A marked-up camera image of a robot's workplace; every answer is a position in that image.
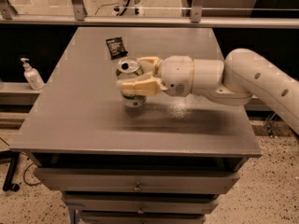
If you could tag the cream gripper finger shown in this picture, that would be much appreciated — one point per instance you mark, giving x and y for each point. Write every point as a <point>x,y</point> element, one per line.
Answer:
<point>150,64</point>
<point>146,87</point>

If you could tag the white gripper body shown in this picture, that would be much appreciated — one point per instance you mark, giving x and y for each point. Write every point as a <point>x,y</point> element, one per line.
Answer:
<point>177,75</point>

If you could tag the white green 7up can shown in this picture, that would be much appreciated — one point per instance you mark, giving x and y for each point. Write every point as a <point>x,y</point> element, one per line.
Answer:
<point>128,69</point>

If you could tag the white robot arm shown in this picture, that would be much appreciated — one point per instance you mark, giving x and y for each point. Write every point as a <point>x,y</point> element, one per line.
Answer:
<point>232,81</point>

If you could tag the black snack packet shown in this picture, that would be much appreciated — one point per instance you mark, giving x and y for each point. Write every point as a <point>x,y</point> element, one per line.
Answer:
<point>116,48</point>

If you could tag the grey drawer cabinet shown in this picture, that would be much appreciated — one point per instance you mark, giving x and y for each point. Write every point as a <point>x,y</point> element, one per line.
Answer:
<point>79,120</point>

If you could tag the top drawer with knob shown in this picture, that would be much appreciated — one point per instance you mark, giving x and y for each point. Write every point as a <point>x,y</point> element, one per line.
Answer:
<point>137,181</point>

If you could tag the drawer with knob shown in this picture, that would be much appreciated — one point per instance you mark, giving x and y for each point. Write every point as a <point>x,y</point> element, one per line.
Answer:
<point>140,204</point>
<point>137,181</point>

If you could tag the white pump dispenser bottle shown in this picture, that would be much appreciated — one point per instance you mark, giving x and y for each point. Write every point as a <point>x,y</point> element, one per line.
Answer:
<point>32,76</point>

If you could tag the middle drawer with knob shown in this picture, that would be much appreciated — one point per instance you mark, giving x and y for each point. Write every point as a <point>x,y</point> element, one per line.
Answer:
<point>140,204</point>

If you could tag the bottom drawer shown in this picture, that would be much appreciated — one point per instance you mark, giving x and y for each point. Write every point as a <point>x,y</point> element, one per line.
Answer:
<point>130,218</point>

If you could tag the black stand leg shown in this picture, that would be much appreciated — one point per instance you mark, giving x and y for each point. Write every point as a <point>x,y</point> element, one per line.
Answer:
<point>12,158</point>

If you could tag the metal railing frame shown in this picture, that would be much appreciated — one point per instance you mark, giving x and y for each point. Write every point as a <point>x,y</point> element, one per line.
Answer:
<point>283,14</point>

